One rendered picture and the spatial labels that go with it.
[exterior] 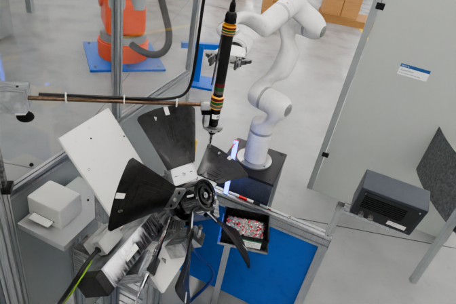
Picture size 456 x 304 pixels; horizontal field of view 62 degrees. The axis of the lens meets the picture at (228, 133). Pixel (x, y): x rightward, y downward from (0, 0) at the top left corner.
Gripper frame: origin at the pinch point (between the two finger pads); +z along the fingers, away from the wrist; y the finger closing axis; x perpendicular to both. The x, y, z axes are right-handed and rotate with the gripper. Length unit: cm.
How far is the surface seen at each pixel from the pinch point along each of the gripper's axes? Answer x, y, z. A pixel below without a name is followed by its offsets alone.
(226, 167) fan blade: -48, -2, -13
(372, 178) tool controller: -45, -62, -24
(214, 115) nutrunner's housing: -16.7, -0.2, 6.1
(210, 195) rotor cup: -46.4, -2.5, 10.5
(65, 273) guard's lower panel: -138, 81, -10
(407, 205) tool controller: -50, -76, -17
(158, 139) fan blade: -30.6, 20.0, 5.9
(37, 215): -72, 68, 16
